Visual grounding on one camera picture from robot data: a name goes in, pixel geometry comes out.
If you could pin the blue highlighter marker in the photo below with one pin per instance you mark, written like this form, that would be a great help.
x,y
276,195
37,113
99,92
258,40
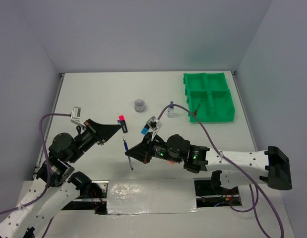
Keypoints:
x,y
145,130

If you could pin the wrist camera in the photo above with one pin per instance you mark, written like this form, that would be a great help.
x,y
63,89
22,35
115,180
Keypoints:
x,y
155,125
75,116

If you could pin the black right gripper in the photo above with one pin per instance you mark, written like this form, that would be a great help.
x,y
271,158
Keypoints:
x,y
142,151

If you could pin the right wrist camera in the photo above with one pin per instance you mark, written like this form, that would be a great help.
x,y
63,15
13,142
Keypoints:
x,y
155,125

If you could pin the clear paper clip jar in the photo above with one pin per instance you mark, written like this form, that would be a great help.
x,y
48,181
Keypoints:
x,y
139,105

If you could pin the small clear spray bottle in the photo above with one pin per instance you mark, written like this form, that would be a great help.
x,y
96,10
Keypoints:
x,y
170,110

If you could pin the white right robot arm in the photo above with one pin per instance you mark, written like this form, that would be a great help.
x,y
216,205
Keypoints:
x,y
228,168

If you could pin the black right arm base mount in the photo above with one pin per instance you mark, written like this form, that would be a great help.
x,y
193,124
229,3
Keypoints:
x,y
208,196

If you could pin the silver foil sheet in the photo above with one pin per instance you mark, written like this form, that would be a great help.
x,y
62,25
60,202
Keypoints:
x,y
151,196

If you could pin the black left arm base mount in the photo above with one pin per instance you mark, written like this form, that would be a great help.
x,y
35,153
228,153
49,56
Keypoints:
x,y
94,199

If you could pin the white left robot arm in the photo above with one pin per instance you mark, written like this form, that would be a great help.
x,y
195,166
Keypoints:
x,y
56,183

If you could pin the green four-compartment bin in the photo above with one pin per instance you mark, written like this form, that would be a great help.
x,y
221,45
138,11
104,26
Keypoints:
x,y
217,105

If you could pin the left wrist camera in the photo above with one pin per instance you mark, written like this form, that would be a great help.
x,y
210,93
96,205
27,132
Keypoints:
x,y
75,116

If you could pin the red gel pen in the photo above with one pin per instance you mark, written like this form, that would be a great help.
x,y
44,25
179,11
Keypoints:
x,y
196,110

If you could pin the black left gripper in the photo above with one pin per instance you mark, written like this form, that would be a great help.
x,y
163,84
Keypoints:
x,y
102,132

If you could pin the aluminium table edge rail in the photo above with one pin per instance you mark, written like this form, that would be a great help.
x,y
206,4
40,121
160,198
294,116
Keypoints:
x,y
41,157

